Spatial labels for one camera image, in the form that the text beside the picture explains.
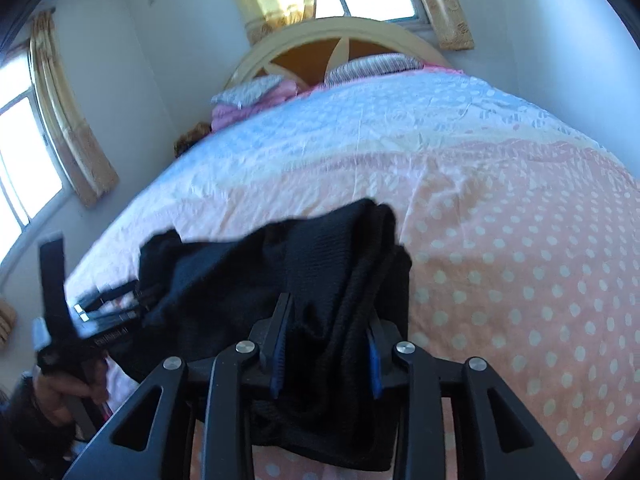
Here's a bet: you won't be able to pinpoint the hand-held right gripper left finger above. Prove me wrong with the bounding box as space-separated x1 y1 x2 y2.
62 292 294 480

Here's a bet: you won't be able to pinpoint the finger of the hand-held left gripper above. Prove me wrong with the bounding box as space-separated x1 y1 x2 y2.
75 280 142 312
80 306 148 326

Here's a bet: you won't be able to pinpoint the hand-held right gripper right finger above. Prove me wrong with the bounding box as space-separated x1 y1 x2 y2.
366 317 581 480

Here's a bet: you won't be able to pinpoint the black pants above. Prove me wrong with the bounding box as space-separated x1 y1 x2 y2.
107 198 413 473

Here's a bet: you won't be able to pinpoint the person's left forearm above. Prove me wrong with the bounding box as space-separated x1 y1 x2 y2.
0 375 76 467

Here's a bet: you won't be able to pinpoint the person's left hand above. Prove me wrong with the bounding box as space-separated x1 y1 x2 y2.
32 360 110 427

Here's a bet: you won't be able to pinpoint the beige woven object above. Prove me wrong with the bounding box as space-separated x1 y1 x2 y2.
0 297 18 347

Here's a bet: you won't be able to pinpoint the yellow patterned curtain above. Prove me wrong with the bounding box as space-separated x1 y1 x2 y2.
29 10 120 209
405 0 475 51
220 0 318 46

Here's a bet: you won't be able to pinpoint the brown fuzzy object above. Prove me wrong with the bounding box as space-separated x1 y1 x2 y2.
173 121 212 160

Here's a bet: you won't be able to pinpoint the pink blue polka dot bedspread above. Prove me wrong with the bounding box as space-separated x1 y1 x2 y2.
65 67 640 480

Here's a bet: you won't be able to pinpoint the pink folded blanket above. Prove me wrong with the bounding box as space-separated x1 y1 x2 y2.
210 80 301 133

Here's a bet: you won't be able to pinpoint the grey patterned pillow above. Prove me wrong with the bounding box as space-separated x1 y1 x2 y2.
211 75 285 109

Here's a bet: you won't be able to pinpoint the cream wooden headboard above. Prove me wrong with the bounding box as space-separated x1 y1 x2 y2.
222 16 451 93

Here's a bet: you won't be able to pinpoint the striped pillow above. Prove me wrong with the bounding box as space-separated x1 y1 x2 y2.
324 53 423 86

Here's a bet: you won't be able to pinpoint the side wall window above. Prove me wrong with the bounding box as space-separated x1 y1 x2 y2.
0 42 68 266

